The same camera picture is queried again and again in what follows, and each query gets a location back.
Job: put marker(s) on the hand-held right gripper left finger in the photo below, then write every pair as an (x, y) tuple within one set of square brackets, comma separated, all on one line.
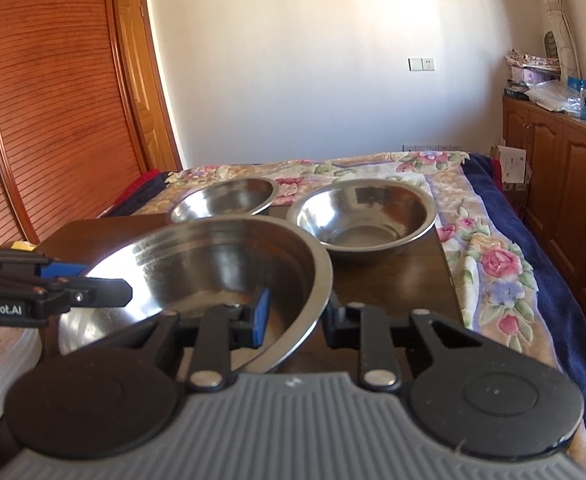
[(262, 317)]

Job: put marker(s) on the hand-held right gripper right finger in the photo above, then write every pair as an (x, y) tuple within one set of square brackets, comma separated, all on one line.
[(343, 325)]

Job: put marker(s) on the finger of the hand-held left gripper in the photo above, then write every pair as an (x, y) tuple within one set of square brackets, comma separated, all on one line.
[(103, 294), (63, 270)]

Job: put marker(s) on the large steel bowl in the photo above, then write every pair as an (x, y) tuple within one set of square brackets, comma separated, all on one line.
[(198, 260)]

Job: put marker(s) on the medium steel bowl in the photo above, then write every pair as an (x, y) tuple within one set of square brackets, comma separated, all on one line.
[(363, 220)]

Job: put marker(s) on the small steel bowl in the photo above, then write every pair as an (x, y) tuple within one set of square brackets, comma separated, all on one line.
[(223, 202)]

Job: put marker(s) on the yellow sponge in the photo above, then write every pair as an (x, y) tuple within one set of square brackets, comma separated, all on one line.
[(23, 247)]

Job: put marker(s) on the dark navy cloth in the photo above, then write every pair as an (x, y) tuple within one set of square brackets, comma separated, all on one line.
[(148, 200)]

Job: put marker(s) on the red cloth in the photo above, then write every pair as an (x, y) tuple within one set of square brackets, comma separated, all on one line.
[(138, 190)]

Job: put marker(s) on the floral blanket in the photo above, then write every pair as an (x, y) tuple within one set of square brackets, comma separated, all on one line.
[(483, 260)]

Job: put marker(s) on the wooden louvered wardrobe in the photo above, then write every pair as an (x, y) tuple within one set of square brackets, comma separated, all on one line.
[(48, 110)]

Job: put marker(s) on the wooden door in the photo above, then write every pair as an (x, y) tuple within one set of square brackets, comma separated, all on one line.
[(145, 75)]

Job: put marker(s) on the dark blue blanket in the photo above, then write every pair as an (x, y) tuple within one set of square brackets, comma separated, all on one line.
[(573, 320)]

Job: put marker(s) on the white paper bag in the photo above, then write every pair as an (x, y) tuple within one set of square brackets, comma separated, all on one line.
[(510, 165)]

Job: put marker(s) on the wooden cabinet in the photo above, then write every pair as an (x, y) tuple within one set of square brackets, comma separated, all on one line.
[(568, 195)]

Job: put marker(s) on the black flat case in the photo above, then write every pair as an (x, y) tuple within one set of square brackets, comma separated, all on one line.
[(516, 94)]

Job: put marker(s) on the clear plastic bag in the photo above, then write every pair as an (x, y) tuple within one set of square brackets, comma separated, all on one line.
[(553, 96)]

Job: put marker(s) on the floral storage box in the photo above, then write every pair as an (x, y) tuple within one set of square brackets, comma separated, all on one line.
[(533, 67)]

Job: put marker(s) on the patterned curtain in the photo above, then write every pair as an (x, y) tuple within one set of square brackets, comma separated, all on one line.
[(558, 20)]

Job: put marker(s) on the low wall socket strip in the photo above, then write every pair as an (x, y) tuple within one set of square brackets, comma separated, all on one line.
[(430, 148)]

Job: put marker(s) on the white wall socket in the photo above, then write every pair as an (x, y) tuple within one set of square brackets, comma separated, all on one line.
[(421, 64)]

